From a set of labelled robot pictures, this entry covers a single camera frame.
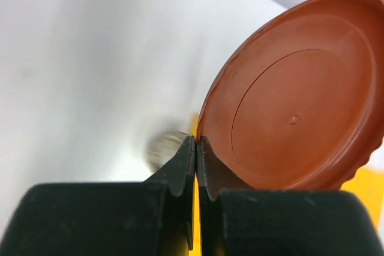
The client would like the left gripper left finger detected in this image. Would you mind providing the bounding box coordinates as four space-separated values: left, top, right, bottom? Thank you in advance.
1 136 196 255

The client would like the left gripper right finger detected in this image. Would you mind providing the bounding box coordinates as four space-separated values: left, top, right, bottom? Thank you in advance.
196 137 383 255

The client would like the red plastic plate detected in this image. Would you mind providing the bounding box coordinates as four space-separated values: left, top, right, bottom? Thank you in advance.
197 0 383 189

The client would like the yellow Pikachu cloth mat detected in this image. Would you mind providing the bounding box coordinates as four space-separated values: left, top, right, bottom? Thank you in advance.
190 112 384 256

